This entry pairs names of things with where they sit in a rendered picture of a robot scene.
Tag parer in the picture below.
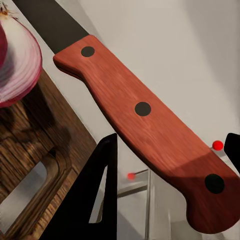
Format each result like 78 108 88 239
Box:
12 0 240 234

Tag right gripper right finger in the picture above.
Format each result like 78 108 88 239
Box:
223 133 240 173

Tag cutting board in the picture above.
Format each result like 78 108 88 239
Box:
0 67 98 240

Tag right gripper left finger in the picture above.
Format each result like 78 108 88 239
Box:
39 133 118 240

